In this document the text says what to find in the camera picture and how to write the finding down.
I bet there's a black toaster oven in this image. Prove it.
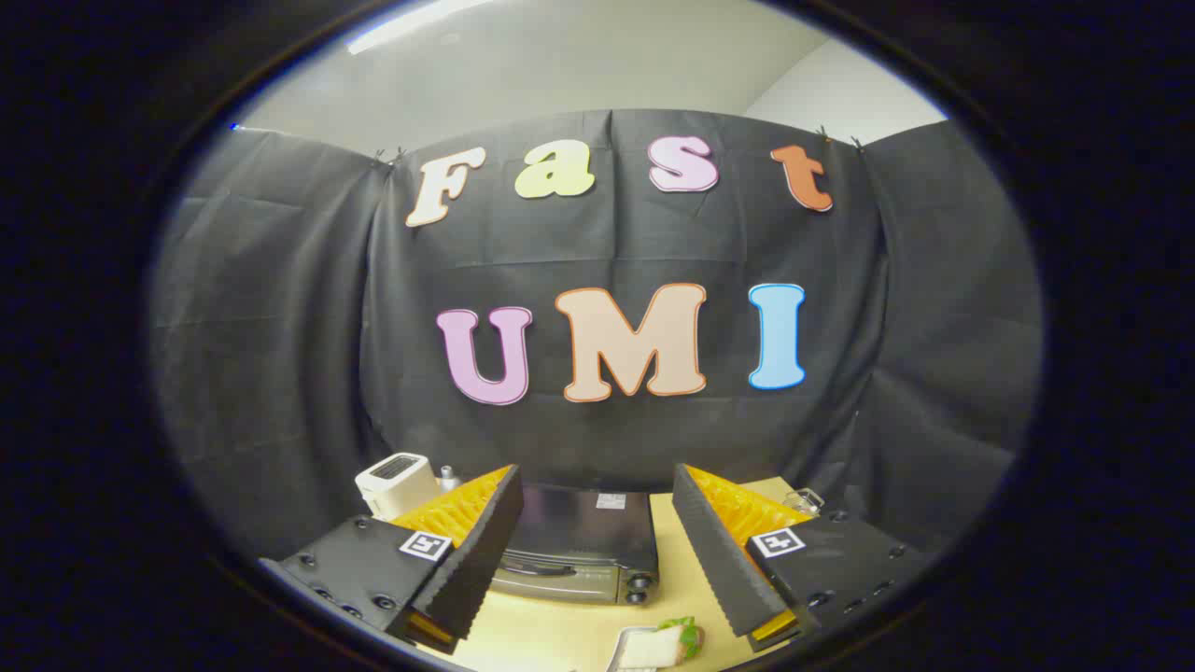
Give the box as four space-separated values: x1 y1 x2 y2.
490 483 662 606

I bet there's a white plastic tray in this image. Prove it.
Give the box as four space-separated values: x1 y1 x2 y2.
605 627 654 672

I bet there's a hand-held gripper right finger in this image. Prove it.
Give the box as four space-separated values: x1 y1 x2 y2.
672 464 935 652

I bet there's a white bread lettuce sandwich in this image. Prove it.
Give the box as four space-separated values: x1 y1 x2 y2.
621 616 706 670

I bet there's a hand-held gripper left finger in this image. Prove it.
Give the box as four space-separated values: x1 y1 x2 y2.
260 464 526 654

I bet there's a white bread toaster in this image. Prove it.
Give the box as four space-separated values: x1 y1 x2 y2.
355 453 442 521

